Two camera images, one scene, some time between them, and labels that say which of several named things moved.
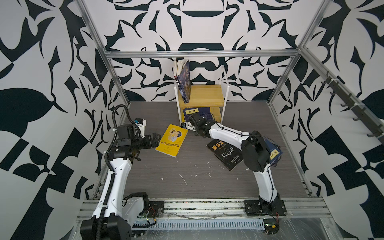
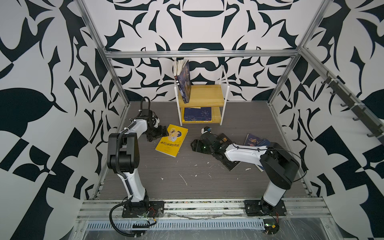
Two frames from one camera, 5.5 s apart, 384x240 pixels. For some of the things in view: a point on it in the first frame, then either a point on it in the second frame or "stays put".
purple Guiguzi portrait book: [184, 82] stays put
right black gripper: [205, 119] -> [197, 145]
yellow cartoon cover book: [172, 140] stays put
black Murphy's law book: [229, 154] stays put
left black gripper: [148, 144] -> [160, 134]
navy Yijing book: [204, 112] stays put
